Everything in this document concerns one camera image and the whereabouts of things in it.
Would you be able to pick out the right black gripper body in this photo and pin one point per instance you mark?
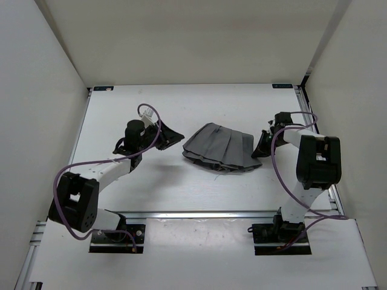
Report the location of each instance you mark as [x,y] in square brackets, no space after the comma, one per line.
[278,142]

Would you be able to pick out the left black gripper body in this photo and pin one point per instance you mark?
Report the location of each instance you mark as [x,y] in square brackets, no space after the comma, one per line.
[148,136]

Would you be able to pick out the grey pleated skirt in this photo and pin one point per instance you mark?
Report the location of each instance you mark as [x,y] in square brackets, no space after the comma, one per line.
[221,149]

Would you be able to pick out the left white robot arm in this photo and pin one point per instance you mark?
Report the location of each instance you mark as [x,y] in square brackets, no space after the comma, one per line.
[76,200]

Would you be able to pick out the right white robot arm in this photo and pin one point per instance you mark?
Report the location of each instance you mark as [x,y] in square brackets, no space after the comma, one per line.
[318,166]

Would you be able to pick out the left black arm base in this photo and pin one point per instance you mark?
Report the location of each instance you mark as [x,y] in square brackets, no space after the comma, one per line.
[119,243]

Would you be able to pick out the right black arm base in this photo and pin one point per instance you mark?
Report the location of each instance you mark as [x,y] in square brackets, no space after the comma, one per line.
[280,238]

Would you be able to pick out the right blue table label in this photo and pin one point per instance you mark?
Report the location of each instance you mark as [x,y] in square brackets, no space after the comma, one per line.
[282,86]

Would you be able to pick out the blue table label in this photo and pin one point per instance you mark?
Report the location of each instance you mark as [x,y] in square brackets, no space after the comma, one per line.
[282,86]
[103,88]

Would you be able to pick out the left blue table label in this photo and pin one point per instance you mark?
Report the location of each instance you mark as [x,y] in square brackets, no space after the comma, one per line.
[103,88]

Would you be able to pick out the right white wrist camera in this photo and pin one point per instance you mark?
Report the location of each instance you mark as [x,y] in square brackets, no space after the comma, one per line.
[271,127]

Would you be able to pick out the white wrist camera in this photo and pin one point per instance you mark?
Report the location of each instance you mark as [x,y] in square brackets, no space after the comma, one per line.
[271,127]
[146,117]

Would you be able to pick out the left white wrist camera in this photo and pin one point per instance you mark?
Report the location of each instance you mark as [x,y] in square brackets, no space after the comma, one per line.
[146,117]

